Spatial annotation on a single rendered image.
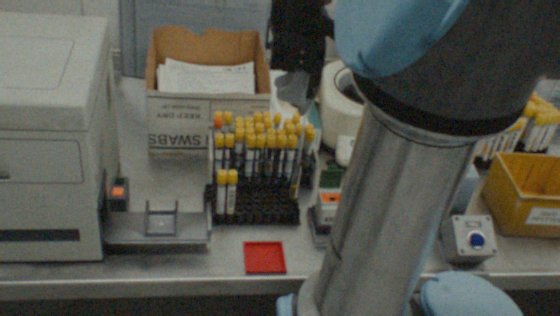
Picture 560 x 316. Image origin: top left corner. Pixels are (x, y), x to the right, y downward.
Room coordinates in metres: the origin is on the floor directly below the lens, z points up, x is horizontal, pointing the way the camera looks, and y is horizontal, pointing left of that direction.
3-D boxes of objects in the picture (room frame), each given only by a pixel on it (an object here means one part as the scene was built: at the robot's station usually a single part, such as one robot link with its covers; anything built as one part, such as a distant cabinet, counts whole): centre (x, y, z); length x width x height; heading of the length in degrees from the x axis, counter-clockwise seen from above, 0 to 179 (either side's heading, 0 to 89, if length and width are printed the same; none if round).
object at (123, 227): (0.69, 0.20, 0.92); 0.21 x 0.07 x 0.05; 101
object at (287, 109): (1.11, -0.01, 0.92); 0.24 x 0.12 x 0.10; 11
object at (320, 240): (0.78, -0.10, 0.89); 0.09 x 0.05 x 0.04; 11
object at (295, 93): (0.80, -0.01, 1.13); 0.06 x 0.03 x 0.09; 102
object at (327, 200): (0.78, -0.10, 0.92); 0.05 x 0.04 x 0.06; 11
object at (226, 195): (0.81, 0.04, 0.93); 0.17 x 0.09 x 0.11; 102
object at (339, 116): (1.10, -0.19, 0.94); 0.30 x 0.24 x 0.12; 2
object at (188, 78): (1.09, 0.18, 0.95); 0.29 x 0.25 x 0.15; 11
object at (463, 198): (0.88, -0.31, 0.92); 0.10 x 0.07 x 0.10; 96
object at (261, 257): (0.69, 0.01, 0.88); 0.07 x 0.07 x 0.01; 11
